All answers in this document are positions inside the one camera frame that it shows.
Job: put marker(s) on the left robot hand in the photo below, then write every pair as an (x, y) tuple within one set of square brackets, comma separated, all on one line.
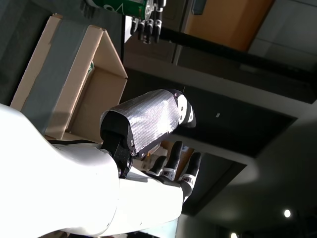
[(149, 29)]

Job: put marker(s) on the cardboard box with grey tape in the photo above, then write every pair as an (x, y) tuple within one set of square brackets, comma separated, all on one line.
[(104, 99)]

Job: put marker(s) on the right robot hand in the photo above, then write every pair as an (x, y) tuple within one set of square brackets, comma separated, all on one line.
[(74, 188)]

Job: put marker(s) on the round ceiling spotlight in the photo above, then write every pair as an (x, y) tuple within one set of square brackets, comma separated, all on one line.
[(232, 235), (287, 213)]

